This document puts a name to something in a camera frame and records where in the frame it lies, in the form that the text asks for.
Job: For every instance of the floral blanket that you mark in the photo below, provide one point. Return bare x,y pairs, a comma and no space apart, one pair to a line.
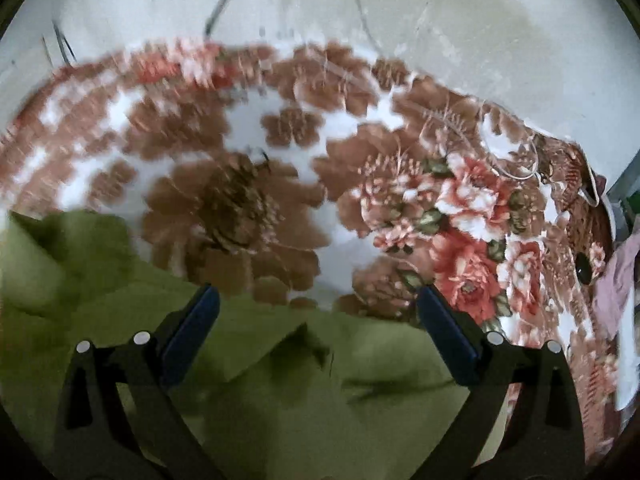
300,110

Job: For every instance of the small black object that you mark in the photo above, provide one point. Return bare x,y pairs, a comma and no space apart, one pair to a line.
582,265

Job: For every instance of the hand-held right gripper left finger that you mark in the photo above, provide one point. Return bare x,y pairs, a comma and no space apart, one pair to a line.
192,335

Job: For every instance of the pink cloth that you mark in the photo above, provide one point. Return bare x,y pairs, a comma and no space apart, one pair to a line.
612,285

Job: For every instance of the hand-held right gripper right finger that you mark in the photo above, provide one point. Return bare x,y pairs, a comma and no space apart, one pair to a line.
447,335

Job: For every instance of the green hooded jacket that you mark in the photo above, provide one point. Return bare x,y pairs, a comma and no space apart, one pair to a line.
300,410

